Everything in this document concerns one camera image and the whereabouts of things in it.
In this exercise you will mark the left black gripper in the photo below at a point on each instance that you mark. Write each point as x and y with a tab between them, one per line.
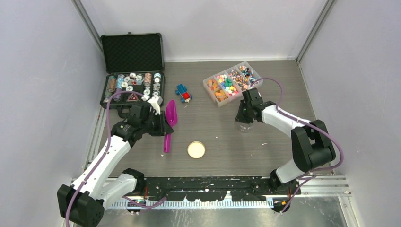
164	127

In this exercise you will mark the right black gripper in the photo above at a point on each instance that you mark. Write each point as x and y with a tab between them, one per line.
240	117

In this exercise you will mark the magenta plastic scoop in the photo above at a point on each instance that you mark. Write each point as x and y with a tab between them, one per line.
172	119

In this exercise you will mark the clear plastic jar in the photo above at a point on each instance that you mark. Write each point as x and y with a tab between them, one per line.
244	127

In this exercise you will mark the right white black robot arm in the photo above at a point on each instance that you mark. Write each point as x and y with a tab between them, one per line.
310	142

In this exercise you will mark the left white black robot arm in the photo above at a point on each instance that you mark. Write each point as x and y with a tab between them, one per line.
87	198

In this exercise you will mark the clear compartment candy box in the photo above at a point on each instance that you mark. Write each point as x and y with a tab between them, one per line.
228	85

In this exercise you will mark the gold jar lid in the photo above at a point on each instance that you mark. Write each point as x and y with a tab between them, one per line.
196	149

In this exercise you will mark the blue red brick toy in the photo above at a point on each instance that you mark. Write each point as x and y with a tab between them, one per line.
182	91

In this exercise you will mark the black poker chip case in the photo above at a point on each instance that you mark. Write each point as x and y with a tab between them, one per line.
133	62

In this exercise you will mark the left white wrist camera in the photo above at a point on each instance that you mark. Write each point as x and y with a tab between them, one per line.
155	102

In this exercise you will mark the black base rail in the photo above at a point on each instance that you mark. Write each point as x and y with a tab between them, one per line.
216	188

